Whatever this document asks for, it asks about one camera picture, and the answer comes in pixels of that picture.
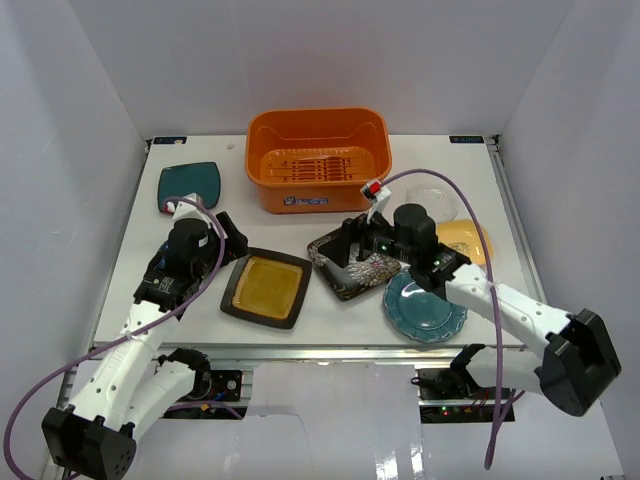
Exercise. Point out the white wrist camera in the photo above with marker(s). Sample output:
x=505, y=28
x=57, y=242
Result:
x=377, y=195
x=181, y=210

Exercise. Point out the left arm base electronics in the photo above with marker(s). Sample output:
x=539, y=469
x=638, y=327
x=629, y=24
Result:
x=216, y=396

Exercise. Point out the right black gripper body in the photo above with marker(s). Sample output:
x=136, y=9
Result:
x=388, y=243

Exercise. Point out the black floral square plate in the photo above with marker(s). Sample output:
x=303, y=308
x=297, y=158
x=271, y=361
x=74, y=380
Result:
x=356, y=277

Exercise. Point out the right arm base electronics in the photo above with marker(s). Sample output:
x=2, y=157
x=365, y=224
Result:
x=446, y=399

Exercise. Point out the teal scalloped round plate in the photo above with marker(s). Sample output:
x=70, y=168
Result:
x=421, y=315

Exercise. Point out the dark blue leaf dish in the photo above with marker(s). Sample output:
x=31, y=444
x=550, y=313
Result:
x=158, y=261

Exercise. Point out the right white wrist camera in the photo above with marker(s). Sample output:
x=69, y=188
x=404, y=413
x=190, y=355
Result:
x=377, y=195

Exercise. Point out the amber square plate black rim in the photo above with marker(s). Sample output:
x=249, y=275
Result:
x=267, y=288

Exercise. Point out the yellow square dish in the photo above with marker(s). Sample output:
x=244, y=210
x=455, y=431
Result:
x=462, y=236

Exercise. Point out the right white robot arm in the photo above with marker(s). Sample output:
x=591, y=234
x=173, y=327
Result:
x=569, y=358

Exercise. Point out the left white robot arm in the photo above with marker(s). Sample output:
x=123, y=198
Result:
x=96, y=435

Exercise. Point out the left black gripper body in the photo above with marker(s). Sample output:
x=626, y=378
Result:
x=226, y=236

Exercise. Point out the dark teal square plate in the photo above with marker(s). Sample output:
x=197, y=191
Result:
x=201, y=178

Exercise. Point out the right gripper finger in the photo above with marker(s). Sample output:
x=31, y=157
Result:
x=338, y=248
x=368, y=234

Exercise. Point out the orange plastic bin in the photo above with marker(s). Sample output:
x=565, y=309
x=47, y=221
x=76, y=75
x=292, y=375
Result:
x=316, y=160

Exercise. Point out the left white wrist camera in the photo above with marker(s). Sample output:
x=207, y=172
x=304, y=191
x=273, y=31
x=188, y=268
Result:
x=181, y=210

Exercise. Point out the clear glass plate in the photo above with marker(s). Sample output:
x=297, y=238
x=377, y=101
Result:
x=438, y=202

